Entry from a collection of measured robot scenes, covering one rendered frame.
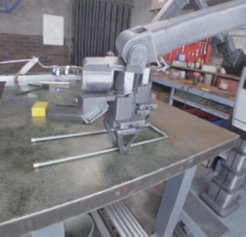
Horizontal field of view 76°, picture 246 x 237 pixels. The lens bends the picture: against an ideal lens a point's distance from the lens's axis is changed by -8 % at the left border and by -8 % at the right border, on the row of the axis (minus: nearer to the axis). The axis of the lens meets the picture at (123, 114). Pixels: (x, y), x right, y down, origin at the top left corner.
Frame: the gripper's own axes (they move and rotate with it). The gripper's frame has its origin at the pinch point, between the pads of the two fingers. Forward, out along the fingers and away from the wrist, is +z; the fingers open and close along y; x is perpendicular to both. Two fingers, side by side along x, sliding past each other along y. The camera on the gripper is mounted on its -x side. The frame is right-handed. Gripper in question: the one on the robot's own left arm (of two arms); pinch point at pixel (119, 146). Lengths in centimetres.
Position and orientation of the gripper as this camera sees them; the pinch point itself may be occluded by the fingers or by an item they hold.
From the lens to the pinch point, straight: 44.9
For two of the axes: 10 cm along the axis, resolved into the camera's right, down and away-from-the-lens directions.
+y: 5.0, 3.5, -7.9
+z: -1.0, 9.3, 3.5
